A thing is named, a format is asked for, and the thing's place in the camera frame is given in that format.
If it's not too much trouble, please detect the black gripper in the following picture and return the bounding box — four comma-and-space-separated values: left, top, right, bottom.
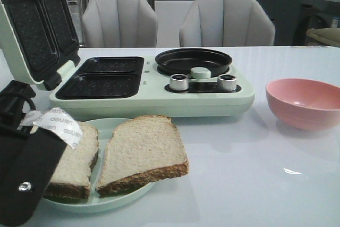
1, 80, 82, 226

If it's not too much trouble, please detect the bread slice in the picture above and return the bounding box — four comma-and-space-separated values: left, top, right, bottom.
96, 115, 189, 197
44, 122, 99, 200

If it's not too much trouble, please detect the mint green sandwich maker lid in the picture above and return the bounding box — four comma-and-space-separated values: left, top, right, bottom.
1, 0, 80, 90

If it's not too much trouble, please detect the pink plastic bowl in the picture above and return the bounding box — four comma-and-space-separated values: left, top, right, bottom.
266, 78, 339, 131

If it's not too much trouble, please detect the mint green breakfast maker base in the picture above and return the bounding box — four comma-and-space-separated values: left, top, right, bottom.
49, 48, 254, 121

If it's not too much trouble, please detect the mint green round plate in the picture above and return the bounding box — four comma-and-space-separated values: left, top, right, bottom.
41, 117, 154, 213

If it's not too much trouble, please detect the left grey upholstered chair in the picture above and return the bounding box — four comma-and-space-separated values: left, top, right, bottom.
81, 0, 158, 48

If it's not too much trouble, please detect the grey upholstered chair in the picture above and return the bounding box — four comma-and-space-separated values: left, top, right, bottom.
81, 0, 158, 48
179, 0, 276, 47

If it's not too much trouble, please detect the left silver control knob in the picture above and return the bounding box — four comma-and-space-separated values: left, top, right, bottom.
169, 74, 189, 91

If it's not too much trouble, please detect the silver control knob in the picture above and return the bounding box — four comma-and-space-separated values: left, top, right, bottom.
169, 74, 189, 91
217, 74, 237, 91

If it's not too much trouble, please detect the black round frying pan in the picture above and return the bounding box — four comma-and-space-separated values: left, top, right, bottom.
155, 48, 232, 77

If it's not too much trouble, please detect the right silver control knob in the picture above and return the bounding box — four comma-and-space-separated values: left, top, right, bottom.
217, 74, 237, 91

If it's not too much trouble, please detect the white refrigerator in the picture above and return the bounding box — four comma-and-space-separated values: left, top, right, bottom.
153, 0, 202, 48

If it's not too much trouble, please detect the right grey upholstered chair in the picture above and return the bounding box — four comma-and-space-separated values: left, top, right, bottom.
179, 0, 276, 47

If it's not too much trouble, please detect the dark washing machine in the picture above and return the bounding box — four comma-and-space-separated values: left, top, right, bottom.
292, 0, 339, 45

